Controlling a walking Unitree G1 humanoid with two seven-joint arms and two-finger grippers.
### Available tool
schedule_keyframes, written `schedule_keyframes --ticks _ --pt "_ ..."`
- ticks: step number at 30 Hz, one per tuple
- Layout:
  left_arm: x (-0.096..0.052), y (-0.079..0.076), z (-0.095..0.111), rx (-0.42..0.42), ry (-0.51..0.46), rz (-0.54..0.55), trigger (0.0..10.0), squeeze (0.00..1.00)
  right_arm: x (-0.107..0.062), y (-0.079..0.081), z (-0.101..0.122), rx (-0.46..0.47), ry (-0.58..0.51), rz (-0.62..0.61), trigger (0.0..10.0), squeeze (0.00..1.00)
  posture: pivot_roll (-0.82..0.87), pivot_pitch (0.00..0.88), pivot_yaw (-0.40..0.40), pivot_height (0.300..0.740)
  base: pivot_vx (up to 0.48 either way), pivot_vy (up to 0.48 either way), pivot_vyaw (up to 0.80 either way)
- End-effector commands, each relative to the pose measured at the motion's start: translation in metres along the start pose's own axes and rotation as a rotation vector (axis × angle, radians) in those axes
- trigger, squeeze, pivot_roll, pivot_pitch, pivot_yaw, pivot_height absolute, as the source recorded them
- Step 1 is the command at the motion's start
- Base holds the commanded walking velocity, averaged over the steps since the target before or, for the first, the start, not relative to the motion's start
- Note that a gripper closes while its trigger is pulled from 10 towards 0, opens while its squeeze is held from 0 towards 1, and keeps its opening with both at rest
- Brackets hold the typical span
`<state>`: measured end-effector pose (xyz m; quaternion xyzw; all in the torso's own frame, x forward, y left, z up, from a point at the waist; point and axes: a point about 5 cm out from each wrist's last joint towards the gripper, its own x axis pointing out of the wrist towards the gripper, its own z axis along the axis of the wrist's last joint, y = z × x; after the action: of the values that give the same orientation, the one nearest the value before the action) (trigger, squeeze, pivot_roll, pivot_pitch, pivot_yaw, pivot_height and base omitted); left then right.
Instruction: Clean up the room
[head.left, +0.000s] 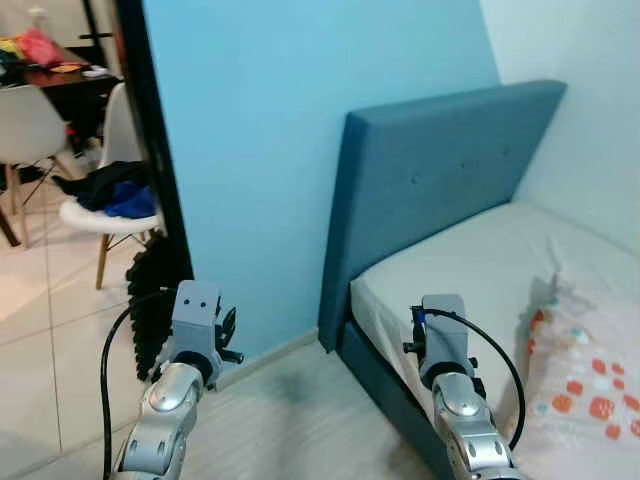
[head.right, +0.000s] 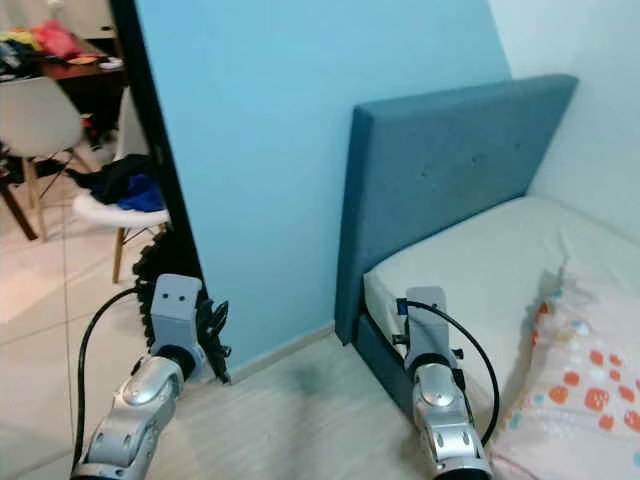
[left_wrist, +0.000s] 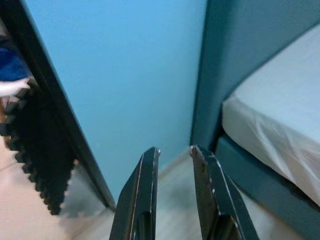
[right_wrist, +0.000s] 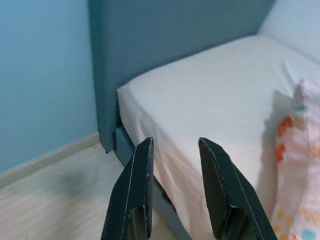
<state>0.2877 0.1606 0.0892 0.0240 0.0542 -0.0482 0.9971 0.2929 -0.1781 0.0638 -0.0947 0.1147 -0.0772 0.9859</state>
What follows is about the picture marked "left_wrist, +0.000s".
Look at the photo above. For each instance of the blue upholstered headboard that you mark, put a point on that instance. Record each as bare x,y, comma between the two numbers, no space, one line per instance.
237,50

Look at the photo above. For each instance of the blue cloth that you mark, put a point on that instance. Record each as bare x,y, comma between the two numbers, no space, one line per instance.
10,65

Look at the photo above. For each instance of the black foam puzzle mat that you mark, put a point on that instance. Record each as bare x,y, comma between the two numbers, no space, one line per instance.
37,150

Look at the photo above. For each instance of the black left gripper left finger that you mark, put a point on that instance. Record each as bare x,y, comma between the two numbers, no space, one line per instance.
140,200

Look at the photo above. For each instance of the black door frame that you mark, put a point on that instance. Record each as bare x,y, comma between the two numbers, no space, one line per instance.
50,82

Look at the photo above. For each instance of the cream sheeted mattress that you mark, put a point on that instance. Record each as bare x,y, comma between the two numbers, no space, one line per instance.
287,112

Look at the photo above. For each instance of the white cloth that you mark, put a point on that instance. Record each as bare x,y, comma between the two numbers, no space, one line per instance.
10,87

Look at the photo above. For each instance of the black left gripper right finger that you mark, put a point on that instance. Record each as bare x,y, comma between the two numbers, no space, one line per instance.
220,205

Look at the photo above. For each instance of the dark blue bed frame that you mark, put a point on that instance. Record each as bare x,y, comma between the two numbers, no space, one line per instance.
262,190

